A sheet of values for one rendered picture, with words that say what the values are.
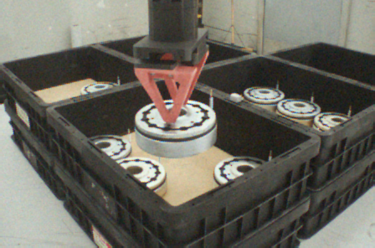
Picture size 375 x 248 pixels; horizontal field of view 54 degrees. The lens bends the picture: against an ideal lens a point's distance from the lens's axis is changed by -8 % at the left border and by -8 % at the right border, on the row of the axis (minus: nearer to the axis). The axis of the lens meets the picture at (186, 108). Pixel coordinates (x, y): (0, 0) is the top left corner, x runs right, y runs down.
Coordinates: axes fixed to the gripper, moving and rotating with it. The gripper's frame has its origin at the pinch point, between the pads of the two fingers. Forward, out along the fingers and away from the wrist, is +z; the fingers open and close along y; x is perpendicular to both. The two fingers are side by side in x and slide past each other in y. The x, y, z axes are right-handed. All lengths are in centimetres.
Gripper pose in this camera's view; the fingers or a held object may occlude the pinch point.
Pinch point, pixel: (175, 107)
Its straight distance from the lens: 49.5
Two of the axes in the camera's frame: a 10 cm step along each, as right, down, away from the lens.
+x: 9.7, 0.9, -2.3
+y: -2.4, 4.0, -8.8
